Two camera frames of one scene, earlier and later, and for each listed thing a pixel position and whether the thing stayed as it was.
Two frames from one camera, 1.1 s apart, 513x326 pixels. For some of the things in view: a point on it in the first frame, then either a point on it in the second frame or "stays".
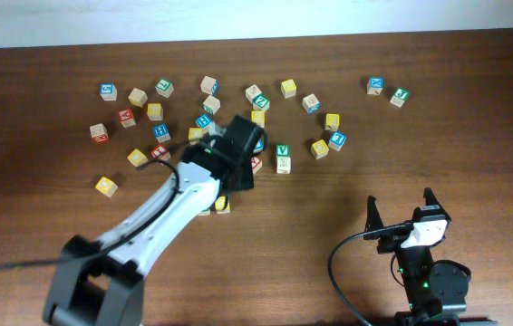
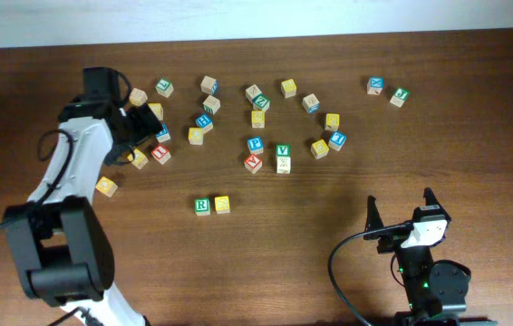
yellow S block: (220, 204) stays
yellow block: (288, 88) stays
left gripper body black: (248, 183) → (136, 128)
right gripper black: (388, 243) stays
